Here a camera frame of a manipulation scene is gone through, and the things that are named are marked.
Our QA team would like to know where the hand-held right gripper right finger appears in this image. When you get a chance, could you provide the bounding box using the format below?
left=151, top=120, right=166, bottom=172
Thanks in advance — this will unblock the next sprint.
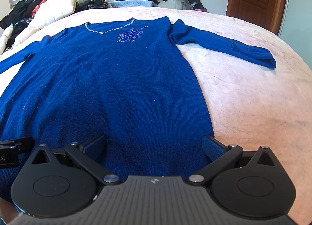
left=188, top=135, right=277, bottom=186

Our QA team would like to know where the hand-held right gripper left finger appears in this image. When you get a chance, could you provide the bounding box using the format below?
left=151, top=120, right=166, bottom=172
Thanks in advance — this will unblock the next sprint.
left=24, top=134, right=121, bottom=186

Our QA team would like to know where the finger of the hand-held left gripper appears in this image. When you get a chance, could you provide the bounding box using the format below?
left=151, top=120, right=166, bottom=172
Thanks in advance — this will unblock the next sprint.
left=0, top=137, right=35, bottom=154

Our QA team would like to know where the blue beaded knit sweater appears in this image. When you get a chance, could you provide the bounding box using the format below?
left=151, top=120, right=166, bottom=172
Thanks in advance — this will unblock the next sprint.
left=0, top=16, right=277, bottom=206

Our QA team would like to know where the black white patterned cloth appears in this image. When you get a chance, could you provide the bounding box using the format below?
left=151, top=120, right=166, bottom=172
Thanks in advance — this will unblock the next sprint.
left=4, top=18, right=33, bottom=50

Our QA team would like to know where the black garment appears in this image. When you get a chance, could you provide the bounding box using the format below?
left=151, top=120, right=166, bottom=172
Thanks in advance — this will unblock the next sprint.
left=0, top=0, right=64, bottom=30

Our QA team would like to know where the white quilt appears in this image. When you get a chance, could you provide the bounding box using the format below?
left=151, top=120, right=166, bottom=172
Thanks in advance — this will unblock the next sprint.
left=0, top=0, right=79, bottom=55

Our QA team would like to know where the leopard print cloth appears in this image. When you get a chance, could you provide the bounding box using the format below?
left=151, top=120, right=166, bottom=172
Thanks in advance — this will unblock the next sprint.
left=87, top=0, right=111, bottom=10

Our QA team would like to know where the grey blue folded cloth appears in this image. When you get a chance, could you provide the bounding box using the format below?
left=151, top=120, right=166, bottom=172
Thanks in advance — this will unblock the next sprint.
left=109, top=0, right=159, bottom=8

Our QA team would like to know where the clear plastic bag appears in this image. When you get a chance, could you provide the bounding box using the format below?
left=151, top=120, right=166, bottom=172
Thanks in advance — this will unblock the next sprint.
left=168, top=0, right=191, bottom=10

